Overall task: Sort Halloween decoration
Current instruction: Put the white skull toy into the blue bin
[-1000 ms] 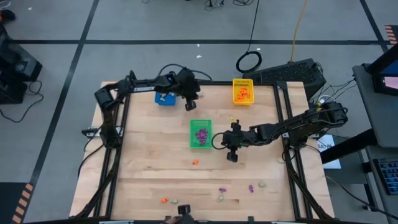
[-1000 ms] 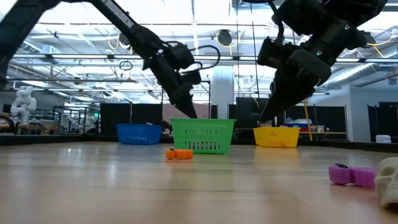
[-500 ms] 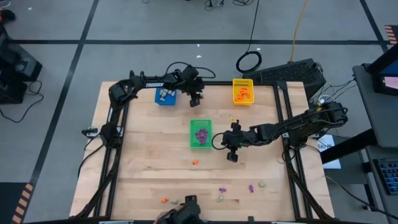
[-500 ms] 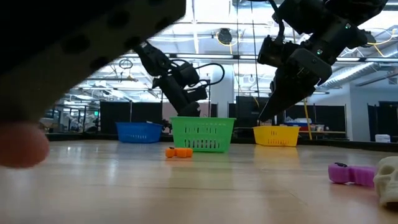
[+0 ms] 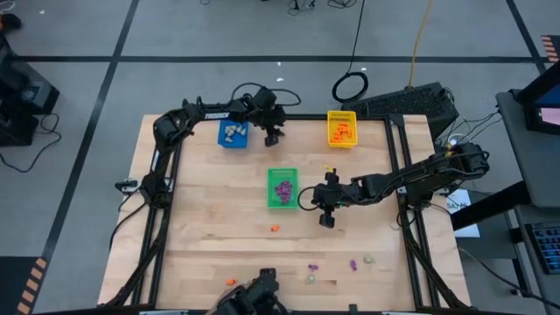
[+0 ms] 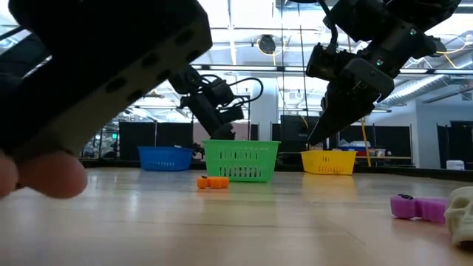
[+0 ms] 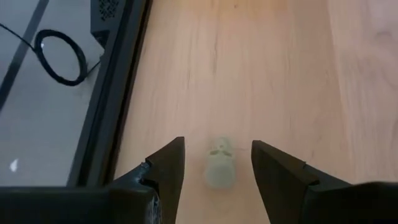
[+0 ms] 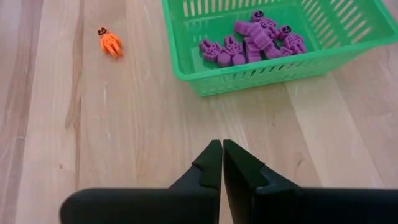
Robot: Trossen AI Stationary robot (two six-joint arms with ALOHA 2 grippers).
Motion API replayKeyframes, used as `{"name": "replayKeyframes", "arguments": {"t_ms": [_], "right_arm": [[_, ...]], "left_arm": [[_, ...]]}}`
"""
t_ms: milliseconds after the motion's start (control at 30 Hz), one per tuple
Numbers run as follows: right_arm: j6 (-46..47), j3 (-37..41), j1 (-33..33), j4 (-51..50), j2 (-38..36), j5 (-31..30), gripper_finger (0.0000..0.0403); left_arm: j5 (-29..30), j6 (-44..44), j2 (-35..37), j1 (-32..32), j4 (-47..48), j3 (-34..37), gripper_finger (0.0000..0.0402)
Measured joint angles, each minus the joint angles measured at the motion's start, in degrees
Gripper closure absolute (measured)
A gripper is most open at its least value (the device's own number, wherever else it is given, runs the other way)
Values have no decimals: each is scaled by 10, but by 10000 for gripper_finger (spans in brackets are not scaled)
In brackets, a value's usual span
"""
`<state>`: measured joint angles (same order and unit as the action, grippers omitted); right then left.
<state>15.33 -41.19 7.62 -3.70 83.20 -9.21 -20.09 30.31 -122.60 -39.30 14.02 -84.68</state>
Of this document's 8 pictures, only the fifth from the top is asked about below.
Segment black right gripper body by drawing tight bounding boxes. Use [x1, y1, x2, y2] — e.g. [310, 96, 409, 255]
[312, 169, 354, 229]

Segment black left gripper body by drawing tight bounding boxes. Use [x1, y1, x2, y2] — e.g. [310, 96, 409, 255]
[257, 104, 288, 148]

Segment blue plastic basket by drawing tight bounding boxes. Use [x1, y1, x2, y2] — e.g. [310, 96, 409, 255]
[217, 118, 250, 150]

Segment green plastic basket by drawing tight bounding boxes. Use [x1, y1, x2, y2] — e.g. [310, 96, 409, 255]
[266, 167, 300, 210]

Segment yellow plastic basket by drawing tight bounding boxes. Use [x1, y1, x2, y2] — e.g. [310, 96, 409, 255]
[326, 109, 360, 149]

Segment black computer case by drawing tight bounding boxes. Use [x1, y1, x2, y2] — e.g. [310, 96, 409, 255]
[339, 81, 461, 142]

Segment white paper sheet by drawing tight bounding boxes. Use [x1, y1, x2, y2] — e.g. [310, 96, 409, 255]
[444, 188, 481, 240]

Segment black desk beam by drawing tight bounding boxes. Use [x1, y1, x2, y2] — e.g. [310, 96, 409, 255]
[450, 180, 533, 232]

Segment grey side desk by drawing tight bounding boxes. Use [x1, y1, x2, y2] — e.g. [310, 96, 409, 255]
[495, 88, 560, 209]

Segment backlit black keyboard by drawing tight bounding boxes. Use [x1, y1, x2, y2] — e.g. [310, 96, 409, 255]
[524, 221, 560, 277]

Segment black monitor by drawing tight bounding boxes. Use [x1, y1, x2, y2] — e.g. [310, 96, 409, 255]
[517, 59, 560, 137]

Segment dark keyboard desk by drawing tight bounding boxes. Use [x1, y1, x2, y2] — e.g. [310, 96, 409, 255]
[511, 204, 560, 315]

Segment black equipment cart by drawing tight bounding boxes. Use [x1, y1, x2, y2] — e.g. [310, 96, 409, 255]
[0, 37, 61, 148]

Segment black mat orange stripes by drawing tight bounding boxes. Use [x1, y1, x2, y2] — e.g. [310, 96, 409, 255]
[0, 255, 49, 315]
[540, 34, 560, 65]

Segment small black object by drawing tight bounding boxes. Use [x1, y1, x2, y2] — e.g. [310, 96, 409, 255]
[0, 12, 23, 32]

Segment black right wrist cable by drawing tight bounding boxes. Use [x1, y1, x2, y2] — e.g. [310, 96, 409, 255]
[297, 185, 317, 213]

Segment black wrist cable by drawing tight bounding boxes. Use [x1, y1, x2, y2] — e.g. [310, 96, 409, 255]
[230, 81, 303, 109]
[297, 185, 317, 213]

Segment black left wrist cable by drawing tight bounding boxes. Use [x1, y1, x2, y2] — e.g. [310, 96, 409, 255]
[230, 81, 303, 109]

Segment black cable with coil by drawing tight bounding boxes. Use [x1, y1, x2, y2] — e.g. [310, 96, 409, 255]
[331, 0, 370, 105]

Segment black cable bundle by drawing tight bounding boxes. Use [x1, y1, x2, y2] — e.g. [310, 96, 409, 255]
[286, 0, 359, 16]

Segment white cable coil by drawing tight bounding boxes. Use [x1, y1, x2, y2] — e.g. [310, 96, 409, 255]
[445, 133, 466, 152]

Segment yellow hanging cable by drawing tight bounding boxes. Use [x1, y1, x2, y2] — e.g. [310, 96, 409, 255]
[408, 0, 436, 88]

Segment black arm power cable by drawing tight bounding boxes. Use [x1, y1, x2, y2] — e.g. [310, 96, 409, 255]
[108, 202, 149, 251]

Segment black floor cable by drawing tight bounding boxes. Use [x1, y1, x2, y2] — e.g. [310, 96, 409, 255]
[0, 112, 64, 174]
[456, 244, 560, 310]

